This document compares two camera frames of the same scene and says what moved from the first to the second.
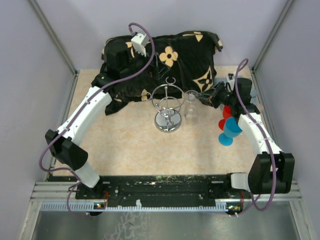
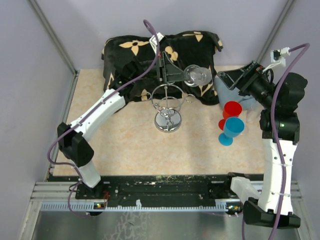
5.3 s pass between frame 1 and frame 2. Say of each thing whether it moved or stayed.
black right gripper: moved
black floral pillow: stayed
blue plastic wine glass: stayed
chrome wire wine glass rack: stayed
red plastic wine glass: stayed
